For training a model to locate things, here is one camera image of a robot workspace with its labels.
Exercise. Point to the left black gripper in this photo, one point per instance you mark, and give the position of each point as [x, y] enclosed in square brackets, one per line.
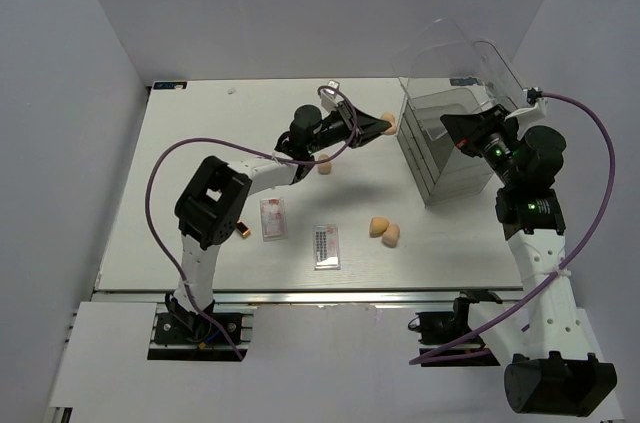
[368, 128]

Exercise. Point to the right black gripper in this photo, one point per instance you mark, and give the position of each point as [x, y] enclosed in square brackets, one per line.
[463, 127]

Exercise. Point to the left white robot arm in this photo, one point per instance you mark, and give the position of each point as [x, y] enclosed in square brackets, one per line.
[214, 198]

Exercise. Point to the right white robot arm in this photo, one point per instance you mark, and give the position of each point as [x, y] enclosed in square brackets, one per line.
[550, 368]

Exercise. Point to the clear false eyelash case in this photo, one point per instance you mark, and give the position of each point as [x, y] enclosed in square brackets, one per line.
[326, 247]

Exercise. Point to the gold black lipstick right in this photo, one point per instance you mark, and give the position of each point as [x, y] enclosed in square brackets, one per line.
[243, 229]

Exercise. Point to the blue label sticker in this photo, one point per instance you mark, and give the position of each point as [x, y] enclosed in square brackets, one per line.
[169, 85]

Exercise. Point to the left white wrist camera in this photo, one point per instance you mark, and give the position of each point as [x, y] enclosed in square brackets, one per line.
[332, 101]

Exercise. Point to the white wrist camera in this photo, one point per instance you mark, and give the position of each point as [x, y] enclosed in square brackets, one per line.
[332, 101]
[534, 110]

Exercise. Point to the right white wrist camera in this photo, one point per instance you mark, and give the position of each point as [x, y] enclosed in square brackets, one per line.
[534, 110]

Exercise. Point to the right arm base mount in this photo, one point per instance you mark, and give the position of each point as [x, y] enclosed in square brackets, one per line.
[436, 328]

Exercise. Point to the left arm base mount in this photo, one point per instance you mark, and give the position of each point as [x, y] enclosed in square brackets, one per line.
[180, 335]

